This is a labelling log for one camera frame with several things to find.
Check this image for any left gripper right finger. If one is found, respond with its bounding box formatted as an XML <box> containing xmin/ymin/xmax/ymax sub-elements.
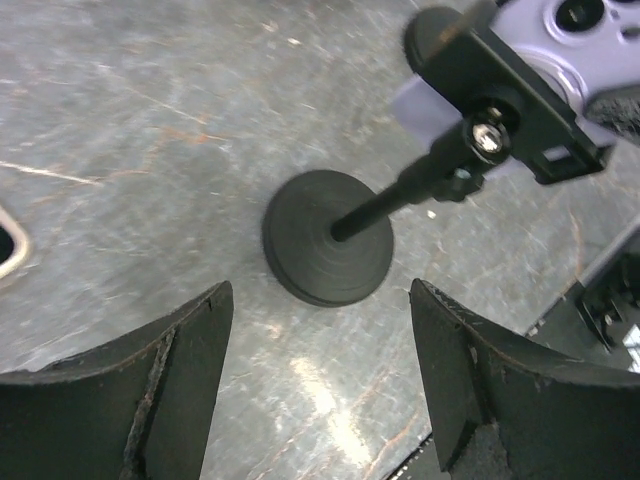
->
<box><xmin>409</xmin><ymin>279</ymin><xmax>639</xmax><ymax>479</ymax></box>

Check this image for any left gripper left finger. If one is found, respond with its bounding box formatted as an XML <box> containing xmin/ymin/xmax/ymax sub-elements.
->
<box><xmin>1</xmin><ymin>281</ymin><xmax>234</xmax><ymax>479</ymax></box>

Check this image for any black phone stand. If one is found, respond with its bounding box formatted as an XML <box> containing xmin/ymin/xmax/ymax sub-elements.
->
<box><xmin>402</xmin><ymin>5</ymin><xmax>462</xmax><ymax>74</ymax></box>
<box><xmin>262</xmin><ymin>1</ymin><xmax>609</xmax><ymax>308</ymax></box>

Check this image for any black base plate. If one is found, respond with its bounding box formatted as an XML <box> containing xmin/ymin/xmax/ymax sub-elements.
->
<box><xmin>392</xmin><ymin>253</ymin><xmax>639</xmax><ymax>479</ymax></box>

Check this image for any purple case phone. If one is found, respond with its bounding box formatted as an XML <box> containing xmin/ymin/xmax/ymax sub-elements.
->
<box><xmin>394</xmin><ymin>1</ymin><xmax>639</xmax><ymax>152</ymax></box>

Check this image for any cream case phone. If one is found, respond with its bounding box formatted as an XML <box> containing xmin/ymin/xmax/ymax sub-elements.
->
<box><xmin>1</xmin><ymin>208</ymin><xmax>32</xmax><ymax>279</ymax></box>

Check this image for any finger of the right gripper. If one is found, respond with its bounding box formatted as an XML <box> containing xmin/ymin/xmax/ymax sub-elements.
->
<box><xmin>584</xmin><ymin>89</ymin><xmax>639</xmax><ymax>146</ymax></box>

